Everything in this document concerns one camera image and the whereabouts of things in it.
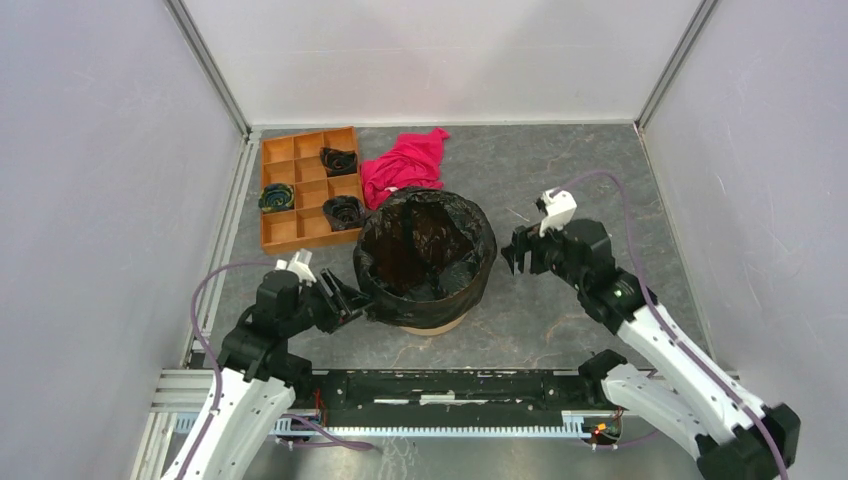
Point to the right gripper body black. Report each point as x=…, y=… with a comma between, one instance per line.
x=547, y=253

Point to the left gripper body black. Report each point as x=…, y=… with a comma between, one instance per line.
x=325, y=311

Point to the black trash bag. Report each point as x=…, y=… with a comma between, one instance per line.
x=424, y=257

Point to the orange trash bin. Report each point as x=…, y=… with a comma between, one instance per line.
x=432, y=330

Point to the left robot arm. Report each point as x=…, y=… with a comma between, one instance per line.
x=256, y=379

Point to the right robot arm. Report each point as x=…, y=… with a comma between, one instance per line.
x=728, y=431

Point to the rolled black bag bottom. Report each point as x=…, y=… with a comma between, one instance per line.
x=344, y=212

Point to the rolled black bag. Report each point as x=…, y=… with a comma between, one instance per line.
x=344, y=212
x=276, y=197
x=338, y=162

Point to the rolled black bag left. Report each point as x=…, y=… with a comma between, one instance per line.
x=276, y=197

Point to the red cloth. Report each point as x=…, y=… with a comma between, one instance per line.
x=414, y=160

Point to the rolled black bag top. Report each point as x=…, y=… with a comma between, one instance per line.
x=338, y=162

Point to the orange compartment tray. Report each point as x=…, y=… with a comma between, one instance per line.
x=294, y=161

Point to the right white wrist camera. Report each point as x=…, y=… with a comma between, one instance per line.
x=558, y=207

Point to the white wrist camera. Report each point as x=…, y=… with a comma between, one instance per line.
x=298, y=264
x=558, y=207

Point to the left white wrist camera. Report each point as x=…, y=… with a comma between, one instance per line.
x=298, y=264

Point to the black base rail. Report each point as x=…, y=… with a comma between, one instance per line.
x=464, y=398

